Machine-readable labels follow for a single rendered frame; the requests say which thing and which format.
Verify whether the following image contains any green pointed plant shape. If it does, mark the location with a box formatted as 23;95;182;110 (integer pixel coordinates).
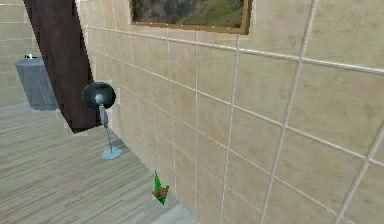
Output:
151;170;170;206

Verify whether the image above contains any gold framed landscape picture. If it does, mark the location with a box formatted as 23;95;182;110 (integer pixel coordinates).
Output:
129;0;253;36

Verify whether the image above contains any grey pedestal sink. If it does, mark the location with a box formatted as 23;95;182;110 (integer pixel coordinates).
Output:
14;53;60;112

